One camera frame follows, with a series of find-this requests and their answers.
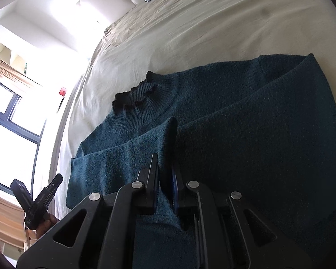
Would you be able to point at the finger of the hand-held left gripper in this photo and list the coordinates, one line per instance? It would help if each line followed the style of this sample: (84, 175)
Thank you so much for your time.
(54, 186)
(21, 193)

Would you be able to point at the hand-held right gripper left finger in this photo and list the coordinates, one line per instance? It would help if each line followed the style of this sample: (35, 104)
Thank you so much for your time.
(150, 180)

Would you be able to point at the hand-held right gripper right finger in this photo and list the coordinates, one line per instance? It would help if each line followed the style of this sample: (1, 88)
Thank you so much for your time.
(177, 194)

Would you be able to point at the dark teal knit sweater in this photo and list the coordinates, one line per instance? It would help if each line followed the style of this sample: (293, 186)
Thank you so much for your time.
(212, 112)

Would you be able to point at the person's left hand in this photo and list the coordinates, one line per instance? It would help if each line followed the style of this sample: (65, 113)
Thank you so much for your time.
(46, 222)

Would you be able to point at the beige curtain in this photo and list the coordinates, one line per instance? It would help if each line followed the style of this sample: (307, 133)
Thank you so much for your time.
(5, 218)
(14, 74)

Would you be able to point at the dark framed window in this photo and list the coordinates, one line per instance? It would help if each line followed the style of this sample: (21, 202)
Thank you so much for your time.
(25, 115)

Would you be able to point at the small red box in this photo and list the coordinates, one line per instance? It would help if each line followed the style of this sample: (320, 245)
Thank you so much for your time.
(63, 92)

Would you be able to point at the bed with beige sheet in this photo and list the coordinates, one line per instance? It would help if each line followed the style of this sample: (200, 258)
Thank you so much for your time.
(198, 33)

